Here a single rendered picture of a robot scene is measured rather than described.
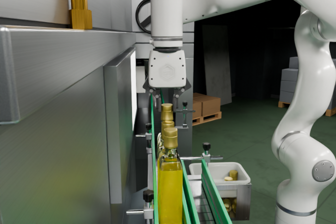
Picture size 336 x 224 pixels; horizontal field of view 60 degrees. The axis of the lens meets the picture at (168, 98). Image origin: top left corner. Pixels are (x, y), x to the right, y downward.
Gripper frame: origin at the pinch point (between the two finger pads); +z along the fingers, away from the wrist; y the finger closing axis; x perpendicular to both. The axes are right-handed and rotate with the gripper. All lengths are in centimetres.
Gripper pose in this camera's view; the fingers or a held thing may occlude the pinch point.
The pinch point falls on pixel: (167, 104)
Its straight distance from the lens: 81.6
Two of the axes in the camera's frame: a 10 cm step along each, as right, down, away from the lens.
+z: 0.0, 9.8, 2.2
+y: 10.0, -0.1, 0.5
